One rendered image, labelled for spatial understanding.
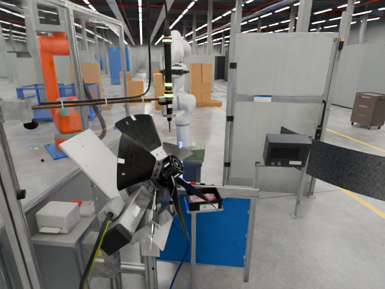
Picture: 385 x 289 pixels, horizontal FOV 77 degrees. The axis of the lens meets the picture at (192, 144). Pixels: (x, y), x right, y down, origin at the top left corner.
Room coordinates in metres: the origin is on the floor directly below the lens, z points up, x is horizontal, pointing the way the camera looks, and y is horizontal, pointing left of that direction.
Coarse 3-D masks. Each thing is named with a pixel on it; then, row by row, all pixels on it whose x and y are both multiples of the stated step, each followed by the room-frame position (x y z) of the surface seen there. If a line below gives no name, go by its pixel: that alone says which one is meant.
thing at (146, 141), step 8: (120, 120) 1.20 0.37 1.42; (128, 120) 1.22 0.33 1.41; (136, 120) 1.25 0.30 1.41; (144, 120) 1.27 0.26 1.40; (152, 120) 1.30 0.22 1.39; (120, 128) 1.17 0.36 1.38; (128, 128) 1.19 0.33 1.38; (136, 128) 1.21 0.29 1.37; (144, 128) 1.22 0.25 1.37; (152, 128) 1.24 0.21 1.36; (136, 136) 1.17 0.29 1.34; (144, 136) 1.18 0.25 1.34; (152, 136) 1.20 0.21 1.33; (144, 144) 1.16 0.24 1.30; (152, 144) 1.17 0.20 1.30; (160, 144) 1.18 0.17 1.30
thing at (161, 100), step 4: (160, 100) 1.16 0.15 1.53; (164, 100) 1.17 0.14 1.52; (160, 104) 1.17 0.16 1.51; (164, 104) 1.17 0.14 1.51; (164, 108) 1.17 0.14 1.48; (164, 112) 1.17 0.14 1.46; (172, 112) 1.23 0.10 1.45; (164, 116) 1.17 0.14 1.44; (168, 116) 1.17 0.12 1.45; (172, 116) 1.17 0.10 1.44
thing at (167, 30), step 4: (168, 24) 1.20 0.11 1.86; (164, 28) 1.19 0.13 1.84; (168, 28) 1.19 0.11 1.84; (164, 32) 1.19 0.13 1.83; (168, 32) 1.19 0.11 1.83; (168, 100) 1.18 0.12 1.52; (168, 104) 1.18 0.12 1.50; (168, 108) 1.18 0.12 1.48; (168, 112) 1.19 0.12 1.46; (168, 120) 1.19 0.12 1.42
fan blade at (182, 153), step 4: (164, 144) 1.42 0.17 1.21; (168, 144) 1.43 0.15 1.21; (172, 144) 1.44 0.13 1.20; (164, 148) 1.38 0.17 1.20; (168, 148) 1.38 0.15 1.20; (172, 148) 1.39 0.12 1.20; (176, 148) 1.40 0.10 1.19; (168, 152) 1.33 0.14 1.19; (172, 152) 1.33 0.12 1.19; (176, 152) 1.34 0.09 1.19; (180, 152) 1.35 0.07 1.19; (184, 152) 1.37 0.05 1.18; (188, 152) 1.40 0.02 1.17; (176, 156) 1.28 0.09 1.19; (180, 156) 1.29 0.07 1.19; (184, 156) 1.31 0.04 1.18; (188, 156) 1.33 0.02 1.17; (192, 156) 1.36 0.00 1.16; (180, 160) 1.23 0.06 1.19
